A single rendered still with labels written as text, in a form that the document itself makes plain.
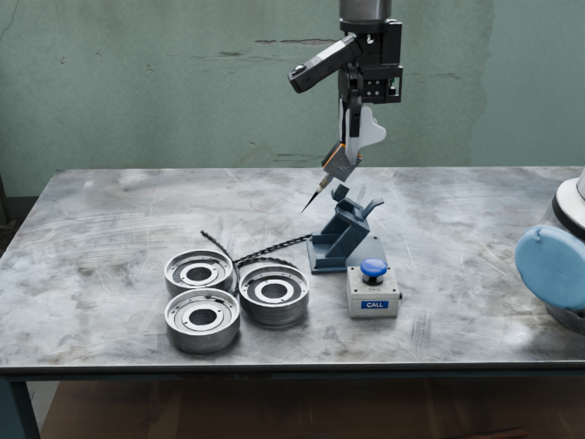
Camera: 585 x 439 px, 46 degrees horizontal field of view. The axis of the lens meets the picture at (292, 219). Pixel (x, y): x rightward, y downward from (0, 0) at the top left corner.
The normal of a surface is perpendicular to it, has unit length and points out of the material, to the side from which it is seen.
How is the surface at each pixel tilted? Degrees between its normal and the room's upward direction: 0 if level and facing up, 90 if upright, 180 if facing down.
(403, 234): 0
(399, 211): 0
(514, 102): 90
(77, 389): 0
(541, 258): 98
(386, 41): 84
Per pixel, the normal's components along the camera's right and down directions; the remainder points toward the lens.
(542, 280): -0.73, 0.45
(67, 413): 0.00, -0.86
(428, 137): 0.01, 0.51
